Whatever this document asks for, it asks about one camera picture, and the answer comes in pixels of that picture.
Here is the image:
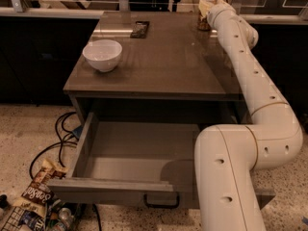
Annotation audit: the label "brown chip bag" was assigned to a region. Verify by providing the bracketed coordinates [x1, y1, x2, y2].
[13, 159, 67, 218]

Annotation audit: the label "silver can in basket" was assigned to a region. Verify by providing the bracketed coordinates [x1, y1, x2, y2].
[58, 208, 73, 230]

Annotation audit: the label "black floor cables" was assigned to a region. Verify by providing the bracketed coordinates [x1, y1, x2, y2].
[28, 111, 80, 180]

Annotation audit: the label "wire basket with snacks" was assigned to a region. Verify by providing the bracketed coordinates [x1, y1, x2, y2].
[0, 204, 84, 231]

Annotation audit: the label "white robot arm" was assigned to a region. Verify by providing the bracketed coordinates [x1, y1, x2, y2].
[194, 0, 303, 231]

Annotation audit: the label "open grey top drawer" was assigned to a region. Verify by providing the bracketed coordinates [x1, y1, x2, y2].
[47, 112, 276, 210]

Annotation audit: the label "grey cabinet with glossy top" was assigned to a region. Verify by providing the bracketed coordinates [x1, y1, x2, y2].
[64, 13, 248, 124]

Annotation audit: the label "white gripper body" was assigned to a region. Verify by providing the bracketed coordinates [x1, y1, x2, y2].
[207, 0, 236, 29]

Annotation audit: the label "white ceramic bowl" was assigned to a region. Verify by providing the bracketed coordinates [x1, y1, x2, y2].
[83, 39, 122, 72]

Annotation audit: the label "orange soda can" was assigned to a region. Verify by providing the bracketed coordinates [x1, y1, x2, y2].
[197, 10, 210, 31]

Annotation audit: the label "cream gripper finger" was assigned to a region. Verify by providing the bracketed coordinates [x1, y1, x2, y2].
[198, 0, 216, 17]

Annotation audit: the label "black drawer handle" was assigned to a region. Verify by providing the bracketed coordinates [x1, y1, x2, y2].
[142, 193, 180, 209]

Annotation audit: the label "dark snack packet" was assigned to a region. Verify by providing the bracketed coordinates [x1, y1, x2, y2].
[130, 21, 149, 39]

